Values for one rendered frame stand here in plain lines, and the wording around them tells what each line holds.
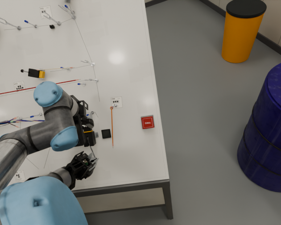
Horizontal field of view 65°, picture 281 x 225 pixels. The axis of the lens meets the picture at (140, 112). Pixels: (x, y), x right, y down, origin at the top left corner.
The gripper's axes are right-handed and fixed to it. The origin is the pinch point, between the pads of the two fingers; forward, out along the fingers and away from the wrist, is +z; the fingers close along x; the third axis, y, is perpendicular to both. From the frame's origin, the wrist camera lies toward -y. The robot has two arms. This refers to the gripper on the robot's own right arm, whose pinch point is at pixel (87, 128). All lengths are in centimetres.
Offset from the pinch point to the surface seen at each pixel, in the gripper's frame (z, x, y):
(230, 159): 116, -90, -12
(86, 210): 59, 22, -37
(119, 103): 3.0, -14.2, 10.2
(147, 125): 4.4, -25.5, -0.9
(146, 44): -6.8, -29.5, 31.7
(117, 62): -4.5, -15.9, 26.8
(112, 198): 44, 1, -31
